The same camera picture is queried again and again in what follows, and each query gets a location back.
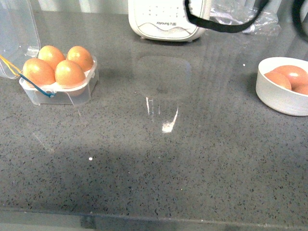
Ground brown top egg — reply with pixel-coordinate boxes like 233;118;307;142
55;60;86;88

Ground brown egg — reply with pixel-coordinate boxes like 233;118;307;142
273;65;308;89
292;84;308;95
264;71;292;90
55;60;86;88

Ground brown egg box back right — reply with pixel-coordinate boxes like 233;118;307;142
66;46;94;72

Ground brown egg box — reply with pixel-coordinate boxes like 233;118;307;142
22;58;55;86
66;46;94;72
38;45;65;70

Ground brown egg box back left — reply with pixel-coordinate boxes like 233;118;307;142
38;45;65;70

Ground brown egg box front left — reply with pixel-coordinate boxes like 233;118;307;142
22;58;55;86

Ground brown left egg in bowl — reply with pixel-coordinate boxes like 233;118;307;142
264;71;292;90

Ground brown front egg in bowl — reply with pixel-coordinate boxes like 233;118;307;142
292;84;308;95

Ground brown back egg in bowl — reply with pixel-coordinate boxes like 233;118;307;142
273;65;308;89

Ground clear plastic egg box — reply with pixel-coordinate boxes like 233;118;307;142
0;0;99;106

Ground white Joyoung blender appliance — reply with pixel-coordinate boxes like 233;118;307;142
128;0;206;42

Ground clear plastic bag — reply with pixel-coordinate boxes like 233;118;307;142
210;0;282;37

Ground white bowl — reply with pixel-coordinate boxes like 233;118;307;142
256;57;308;116

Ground black cable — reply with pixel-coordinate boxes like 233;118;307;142
183;0;308;42

